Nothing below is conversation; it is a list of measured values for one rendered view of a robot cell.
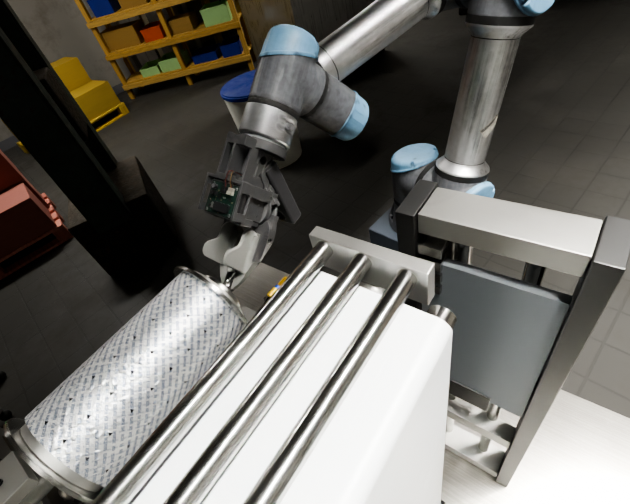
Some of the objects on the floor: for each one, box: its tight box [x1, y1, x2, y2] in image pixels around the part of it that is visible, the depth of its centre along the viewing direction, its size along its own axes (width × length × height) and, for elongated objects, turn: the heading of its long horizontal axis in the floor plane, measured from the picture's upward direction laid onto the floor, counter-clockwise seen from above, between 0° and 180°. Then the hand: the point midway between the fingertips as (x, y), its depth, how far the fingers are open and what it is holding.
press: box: [0, 0, 179, 276], centre depth 203 cm, size 70×87×267 cm
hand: (234, 278), depth 56 cm, fingers closed, pressing on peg
